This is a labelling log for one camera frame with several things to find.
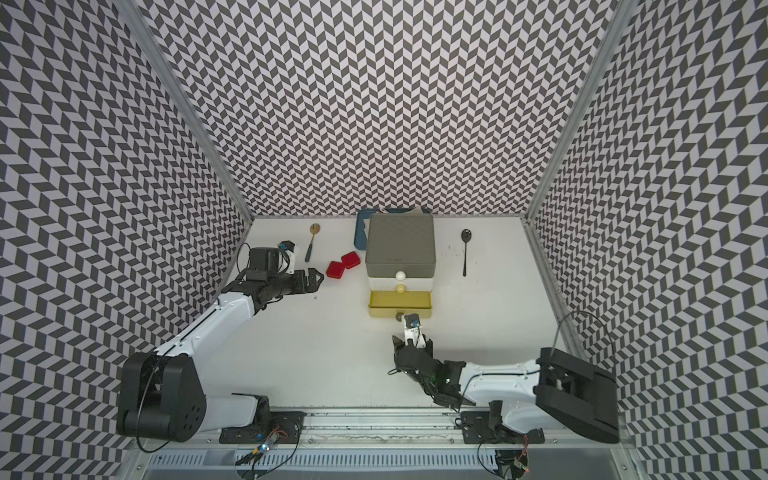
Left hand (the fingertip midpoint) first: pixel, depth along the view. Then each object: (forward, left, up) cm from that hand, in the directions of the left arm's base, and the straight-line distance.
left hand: (309, 279), depth 88 cm
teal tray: (+24, -12, -11) cm, 29 cm away
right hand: (-16, -27, -7) cm, 32 cm away
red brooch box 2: (+12, -4, -12) cm, 17 cm away
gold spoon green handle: (+29, +6, -9) cm, 31 cm away
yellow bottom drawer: (-2, -24, -10) cm, 26 cm away
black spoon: (+25, -52, -10) cm, 59 cm away
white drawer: (-1, -21, 0) cm, 21 cm away
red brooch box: (+15, -9, -11) cm, 21 cm away
